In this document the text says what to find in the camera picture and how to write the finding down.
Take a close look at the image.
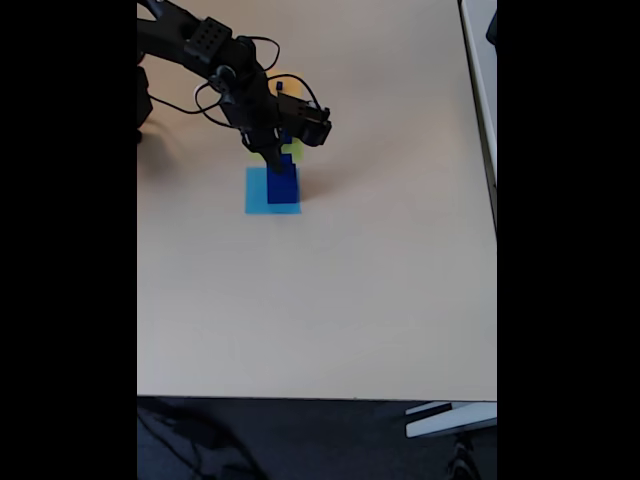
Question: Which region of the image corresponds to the large blue cube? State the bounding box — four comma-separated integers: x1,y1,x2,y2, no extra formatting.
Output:
267,165,301,205

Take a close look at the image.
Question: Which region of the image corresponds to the green paper square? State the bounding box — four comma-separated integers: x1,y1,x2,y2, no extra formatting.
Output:
249,138,305,163

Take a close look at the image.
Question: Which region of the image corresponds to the light blue paper square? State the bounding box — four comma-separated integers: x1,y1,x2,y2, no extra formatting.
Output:
244,166,303,216

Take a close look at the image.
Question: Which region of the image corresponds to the orange paper square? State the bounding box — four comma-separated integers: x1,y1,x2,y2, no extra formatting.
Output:
267,73,305,102

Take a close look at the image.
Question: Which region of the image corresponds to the white neighbouring table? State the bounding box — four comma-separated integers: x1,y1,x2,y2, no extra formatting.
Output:
458,0,498,236

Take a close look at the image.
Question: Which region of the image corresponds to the white table foot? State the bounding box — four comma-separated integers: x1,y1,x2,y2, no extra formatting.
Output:
404,400,498,440

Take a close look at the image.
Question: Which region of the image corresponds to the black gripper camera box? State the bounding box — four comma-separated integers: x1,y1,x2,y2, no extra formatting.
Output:
276,91,334,148

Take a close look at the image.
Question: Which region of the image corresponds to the black floor cable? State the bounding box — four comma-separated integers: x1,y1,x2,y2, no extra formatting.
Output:
137,399,266,480
447,432,482,480

